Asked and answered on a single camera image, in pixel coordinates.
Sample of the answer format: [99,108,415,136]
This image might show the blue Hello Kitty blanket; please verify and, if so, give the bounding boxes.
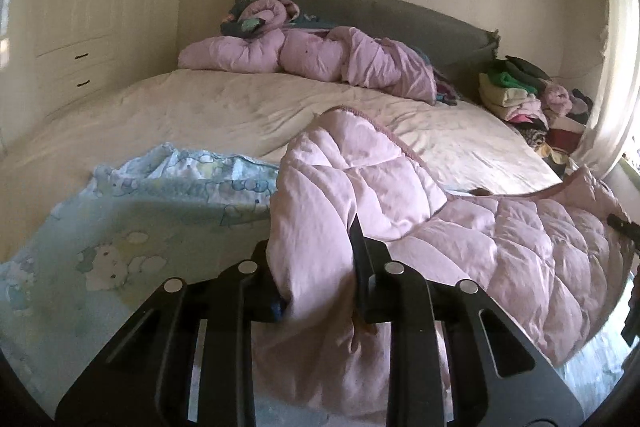
[0,141,632,427]

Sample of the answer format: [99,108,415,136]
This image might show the crumpled pink padded jacket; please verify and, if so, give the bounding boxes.
[178,0,437,104]

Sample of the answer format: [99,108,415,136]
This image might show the cream wardrobe with drawers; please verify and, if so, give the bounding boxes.
[1,0,180,150]

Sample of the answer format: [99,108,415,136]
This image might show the dark clothes by headboard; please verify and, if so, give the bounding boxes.
[434,69,461,106]

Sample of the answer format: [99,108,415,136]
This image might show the pile of folded clothes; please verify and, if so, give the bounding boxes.
[478,55,593,178]

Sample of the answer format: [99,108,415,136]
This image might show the pink quilted coat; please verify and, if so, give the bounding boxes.
[253,107,632,421]

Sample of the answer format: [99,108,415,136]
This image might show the cream window curtain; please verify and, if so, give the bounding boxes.
[573,0,639,178]

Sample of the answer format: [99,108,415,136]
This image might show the bed with beige sheet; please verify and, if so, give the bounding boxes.
[1,70,559,258]

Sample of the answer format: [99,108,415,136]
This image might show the dark grey headboard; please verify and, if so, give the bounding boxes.
[236,0,500,103]

